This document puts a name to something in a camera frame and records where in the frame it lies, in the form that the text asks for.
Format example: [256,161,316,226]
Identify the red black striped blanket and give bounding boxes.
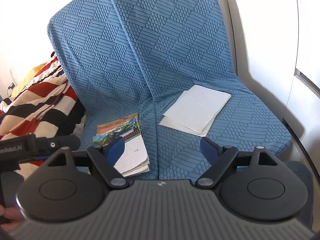
[1,54,87,141]

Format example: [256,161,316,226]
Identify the white orange cartoon book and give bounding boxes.
[97,119,128,135]

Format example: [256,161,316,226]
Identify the yellow pillow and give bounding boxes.
[11,63,45,97]

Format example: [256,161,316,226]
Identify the person's left hand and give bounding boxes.
[0,205,25,232]

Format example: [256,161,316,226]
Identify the white paper sheets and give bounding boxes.
[159,85,231,137]

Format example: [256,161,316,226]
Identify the tan painting cover book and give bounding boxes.
[97,113,138,135]

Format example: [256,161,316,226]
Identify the blue textured chair cover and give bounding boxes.
[48,0,291,181]

